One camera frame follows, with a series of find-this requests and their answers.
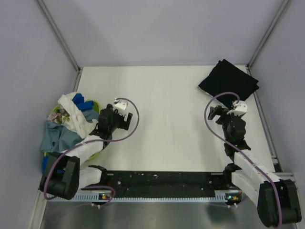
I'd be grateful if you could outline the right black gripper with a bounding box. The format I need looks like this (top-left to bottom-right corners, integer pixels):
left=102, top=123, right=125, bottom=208
left=208, top=105, right=242, bottom=142

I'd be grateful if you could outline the white floral t shirt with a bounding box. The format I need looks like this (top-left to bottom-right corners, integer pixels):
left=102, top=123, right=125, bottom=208
left=48, top=93, right=98, bottom=139

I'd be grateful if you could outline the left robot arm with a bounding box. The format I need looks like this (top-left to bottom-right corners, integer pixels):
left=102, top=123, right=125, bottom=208
left=39, top=98, right=132, bottom=200

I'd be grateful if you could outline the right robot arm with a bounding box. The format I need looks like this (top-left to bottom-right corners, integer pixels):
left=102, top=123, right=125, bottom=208
left=204, top=104, right=302, bottom=227

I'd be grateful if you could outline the folded black t shirt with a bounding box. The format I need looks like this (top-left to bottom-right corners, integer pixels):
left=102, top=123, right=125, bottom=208
left=198, top=59, right=259, bottom=101

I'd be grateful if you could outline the green plastic basket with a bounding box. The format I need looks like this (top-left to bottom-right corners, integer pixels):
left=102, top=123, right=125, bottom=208
left=43, top=101, right=100, bottom=161

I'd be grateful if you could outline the royal blue t shirt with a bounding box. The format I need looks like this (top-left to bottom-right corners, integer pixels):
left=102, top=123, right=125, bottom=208
left=72, top=93, right=94, bottom=111

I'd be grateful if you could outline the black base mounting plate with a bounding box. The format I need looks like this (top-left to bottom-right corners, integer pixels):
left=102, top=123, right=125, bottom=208
left=96, top=170, right=241, bottom=198

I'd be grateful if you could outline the grey blue t shirt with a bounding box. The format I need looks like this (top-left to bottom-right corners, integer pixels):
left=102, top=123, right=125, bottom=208
left=41, top=110, right=98, bottom=153

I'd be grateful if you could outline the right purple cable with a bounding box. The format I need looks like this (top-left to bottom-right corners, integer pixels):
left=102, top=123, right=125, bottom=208
left=204, top=92, right=285, bottom=226

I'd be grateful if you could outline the purple cable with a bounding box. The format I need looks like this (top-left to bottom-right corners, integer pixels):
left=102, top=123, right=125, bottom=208
left=44, top=97, right=140, bottom=200
left=204, top=92, right=285, bottom=226

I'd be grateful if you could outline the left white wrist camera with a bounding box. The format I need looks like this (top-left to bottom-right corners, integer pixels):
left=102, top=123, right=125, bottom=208
left=113, top=98, right=128, bottom=112

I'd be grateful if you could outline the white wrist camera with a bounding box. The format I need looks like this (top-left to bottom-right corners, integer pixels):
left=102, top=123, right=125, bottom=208
left=227, top=100, right=247, bottom=116
left=113, top=98, right=128, bottom=112

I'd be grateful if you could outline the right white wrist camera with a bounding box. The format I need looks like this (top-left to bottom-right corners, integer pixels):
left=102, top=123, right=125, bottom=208
left=227, top=100, right=247, bottom=116

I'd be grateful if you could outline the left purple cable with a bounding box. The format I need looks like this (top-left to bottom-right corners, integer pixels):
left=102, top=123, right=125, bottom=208
left=44, top=97, right=140, bottom=200

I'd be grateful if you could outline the slotted cable duct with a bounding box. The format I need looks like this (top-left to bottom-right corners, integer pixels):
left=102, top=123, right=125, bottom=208
left=51, top=192, right=241, bottom=204

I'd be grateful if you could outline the right aluminium frame post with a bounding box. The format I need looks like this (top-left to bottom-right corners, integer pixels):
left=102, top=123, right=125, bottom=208
left=246, top=0, right=292, bottom=70

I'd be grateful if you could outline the aluminium frame post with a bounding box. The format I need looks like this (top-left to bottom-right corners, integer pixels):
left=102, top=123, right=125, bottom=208
left=246, top=0, right=292, bottom=70
left=35, top=0, right=81, bottom=72

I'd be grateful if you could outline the left aluminium frame post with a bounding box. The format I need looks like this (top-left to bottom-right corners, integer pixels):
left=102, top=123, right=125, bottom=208
left=35, top=0, right=81, bottom=72

